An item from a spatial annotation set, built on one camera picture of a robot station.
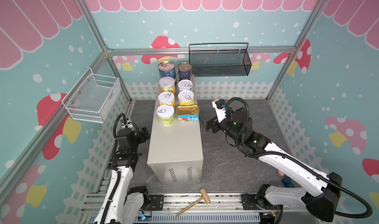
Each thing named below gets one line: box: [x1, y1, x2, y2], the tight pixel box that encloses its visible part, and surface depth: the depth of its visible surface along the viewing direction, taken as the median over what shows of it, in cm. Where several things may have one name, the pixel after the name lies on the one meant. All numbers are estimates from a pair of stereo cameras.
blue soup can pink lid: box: [157, 60, 177, 80], surface depth 74 cm
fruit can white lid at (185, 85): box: [177, 79, 193, 92], surface depth 73 cm
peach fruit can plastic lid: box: [158, 75, 177, 95], surface depth 71 cm
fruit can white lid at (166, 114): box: [156, 104, 176, 127], surface depth 62 cm
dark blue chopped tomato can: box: [177, 61, 193, 82], surface depth 75 cm
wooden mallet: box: [176, 187, 211, 217], surface depth 76 cm
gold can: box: [176, 105, 200, 122], surface depth 64 cm
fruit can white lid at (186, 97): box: [177, 89, 195, 106], surface depth 68 cm
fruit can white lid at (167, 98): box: [157, 91, 176, 107], surface depth 67 cm
